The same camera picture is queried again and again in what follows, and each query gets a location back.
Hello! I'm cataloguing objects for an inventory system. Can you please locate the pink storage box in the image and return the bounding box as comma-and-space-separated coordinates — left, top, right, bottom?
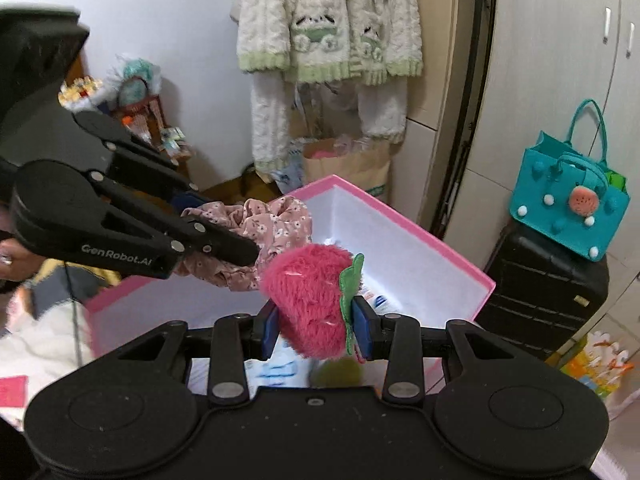
85, 175, 497, 397

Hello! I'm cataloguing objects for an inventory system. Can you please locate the cream fluffy pajama top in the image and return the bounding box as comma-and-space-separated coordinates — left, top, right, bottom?
230, 0, 424, 87

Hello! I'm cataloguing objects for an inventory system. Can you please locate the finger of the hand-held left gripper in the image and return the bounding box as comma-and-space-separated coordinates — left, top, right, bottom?
74, 110, 212, 211
75, 172, 261, 281

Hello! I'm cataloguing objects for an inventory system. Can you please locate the olive green soft item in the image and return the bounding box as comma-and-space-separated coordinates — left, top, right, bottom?
309, 359, 367, 389

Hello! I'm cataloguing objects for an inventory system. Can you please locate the clear plastic bag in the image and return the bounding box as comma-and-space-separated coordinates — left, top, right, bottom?
290, 80, 367, 152

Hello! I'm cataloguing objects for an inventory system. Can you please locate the brown paper bag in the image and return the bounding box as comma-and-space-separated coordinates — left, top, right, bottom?
299, 136, 394, 204

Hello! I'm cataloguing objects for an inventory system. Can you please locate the pink floral cloth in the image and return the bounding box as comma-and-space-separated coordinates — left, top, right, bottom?
172, 197, 314, 294

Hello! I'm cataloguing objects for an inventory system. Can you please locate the teal felt tote bag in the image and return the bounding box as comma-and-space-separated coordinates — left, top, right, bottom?
509, 99, 632, 263

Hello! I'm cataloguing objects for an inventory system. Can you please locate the black suitcase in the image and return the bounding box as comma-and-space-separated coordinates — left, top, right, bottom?
472, 225, 611, 362

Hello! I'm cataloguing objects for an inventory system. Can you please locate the beige wardrobe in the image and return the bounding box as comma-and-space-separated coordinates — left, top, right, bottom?
444, 0, 640, 361

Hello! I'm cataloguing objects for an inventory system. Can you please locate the white plastic bag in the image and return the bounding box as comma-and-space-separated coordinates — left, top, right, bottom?
102, 54, 164, 107

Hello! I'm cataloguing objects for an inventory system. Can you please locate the pink plush strawberry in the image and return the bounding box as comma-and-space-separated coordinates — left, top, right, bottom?
257, 242, 367, 362

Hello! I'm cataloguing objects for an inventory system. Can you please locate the orange yellow gift bag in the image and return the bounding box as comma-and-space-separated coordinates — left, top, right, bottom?
559, 330, 634, 402

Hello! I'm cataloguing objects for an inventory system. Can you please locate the white blanket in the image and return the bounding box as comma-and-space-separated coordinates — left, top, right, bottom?
0, 280, 97, 413

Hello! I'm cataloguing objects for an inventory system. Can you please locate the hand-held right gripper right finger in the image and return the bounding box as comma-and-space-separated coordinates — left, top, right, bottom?
350, 296, 521, 407

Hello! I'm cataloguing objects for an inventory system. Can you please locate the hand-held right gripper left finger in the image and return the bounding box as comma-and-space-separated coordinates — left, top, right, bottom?
117, 304, 281, 407

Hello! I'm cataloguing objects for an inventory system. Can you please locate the yellow white packets bag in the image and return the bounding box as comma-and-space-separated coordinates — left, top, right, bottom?
56, 74, 109, 112

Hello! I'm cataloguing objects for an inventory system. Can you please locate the grey yellow cloth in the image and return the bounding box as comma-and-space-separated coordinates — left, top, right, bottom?
20, 259, 122, 322

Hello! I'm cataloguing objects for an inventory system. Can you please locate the person's left hand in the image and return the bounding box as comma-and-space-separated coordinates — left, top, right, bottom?
0, 237, 48, 285

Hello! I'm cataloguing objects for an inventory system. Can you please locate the red paper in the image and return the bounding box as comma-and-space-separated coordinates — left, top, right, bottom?
0, 375, 28, 409

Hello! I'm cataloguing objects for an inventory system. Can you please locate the cluttered wooden shelf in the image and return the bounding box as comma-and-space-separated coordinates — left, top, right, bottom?
109, 94, 195, 172

